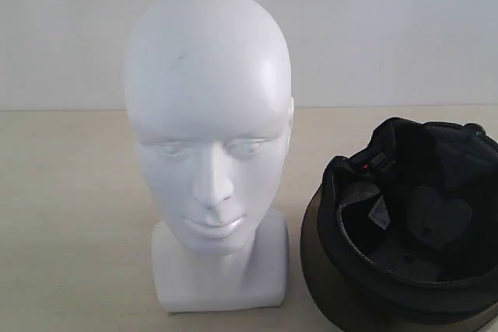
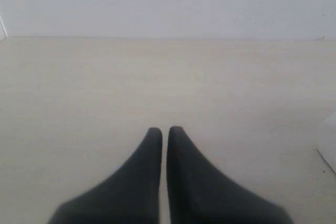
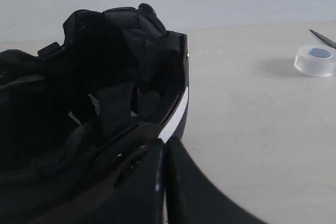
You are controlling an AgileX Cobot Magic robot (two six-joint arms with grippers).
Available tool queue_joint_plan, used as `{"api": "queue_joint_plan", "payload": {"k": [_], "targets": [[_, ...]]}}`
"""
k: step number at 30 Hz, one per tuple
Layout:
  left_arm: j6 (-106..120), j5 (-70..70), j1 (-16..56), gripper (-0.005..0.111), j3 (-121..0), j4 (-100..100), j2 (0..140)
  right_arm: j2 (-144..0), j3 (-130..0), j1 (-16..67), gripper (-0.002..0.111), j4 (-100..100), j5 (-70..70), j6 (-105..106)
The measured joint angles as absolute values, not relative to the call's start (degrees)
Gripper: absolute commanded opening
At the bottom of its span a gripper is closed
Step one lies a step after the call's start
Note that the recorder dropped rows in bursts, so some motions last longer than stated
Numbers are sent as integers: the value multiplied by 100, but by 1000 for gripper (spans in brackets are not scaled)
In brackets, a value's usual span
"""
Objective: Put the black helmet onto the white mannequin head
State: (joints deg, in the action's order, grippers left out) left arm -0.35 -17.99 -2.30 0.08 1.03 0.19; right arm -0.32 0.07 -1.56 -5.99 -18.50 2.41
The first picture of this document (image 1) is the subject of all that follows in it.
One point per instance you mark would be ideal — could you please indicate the black helmet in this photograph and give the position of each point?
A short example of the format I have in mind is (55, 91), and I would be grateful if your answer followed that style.
(402, 236)

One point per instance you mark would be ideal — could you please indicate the white mannequin head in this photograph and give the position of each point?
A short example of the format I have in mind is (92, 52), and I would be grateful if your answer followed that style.
(208, 95)

